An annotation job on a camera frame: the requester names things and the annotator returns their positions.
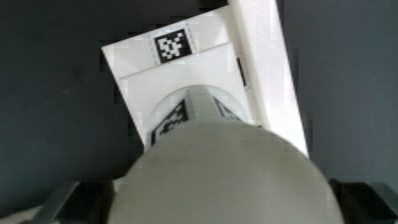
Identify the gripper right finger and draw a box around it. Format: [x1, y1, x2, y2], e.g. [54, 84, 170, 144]
[328, 179, 398, 224]

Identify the white lamp bulb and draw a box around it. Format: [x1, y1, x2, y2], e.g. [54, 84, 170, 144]
[106, 86, 344, 224]

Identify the white lamp base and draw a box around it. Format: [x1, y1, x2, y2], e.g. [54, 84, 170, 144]
[101, 6, 261, 146]

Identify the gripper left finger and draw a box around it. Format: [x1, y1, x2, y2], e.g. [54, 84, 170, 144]
[28, 180, 115, 224]

